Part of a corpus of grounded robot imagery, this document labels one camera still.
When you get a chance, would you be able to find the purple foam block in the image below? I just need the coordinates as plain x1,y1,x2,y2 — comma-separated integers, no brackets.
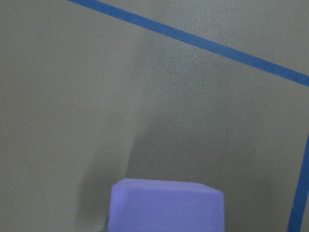
108,178,225,232

